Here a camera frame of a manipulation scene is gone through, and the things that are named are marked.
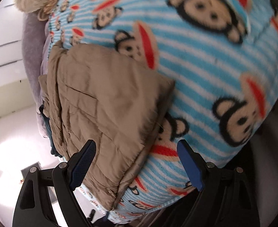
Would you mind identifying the purple duvet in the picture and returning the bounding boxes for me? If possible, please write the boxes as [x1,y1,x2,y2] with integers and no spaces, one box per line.
[22,11,50,138]

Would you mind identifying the white wardrobe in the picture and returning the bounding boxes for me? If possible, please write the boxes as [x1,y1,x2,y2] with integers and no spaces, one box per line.
[0,0,26,87]

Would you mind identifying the folded dark blue jeans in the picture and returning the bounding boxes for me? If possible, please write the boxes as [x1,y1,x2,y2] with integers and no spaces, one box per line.
[39,105,63,158]

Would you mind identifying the brown knot cushion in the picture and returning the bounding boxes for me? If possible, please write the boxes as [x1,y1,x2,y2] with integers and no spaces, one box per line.
[38,0,58,22]

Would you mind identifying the cream bedroom door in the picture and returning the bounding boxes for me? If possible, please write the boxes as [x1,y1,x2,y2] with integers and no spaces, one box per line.
[0,79,35,118]

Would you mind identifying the monkey print striped blanket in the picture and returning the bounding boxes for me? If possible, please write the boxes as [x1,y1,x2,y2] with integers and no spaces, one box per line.
[49,0,278,224]

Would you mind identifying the tan puffer jacket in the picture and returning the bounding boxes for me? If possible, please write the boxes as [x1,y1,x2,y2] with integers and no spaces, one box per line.
[39,42,175,211]

